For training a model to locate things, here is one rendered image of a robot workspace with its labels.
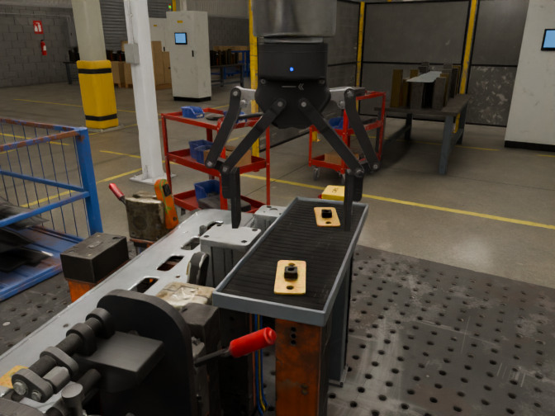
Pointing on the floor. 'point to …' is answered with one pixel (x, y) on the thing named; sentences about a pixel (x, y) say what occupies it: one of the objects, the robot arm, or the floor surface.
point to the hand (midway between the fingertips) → (291, 217)
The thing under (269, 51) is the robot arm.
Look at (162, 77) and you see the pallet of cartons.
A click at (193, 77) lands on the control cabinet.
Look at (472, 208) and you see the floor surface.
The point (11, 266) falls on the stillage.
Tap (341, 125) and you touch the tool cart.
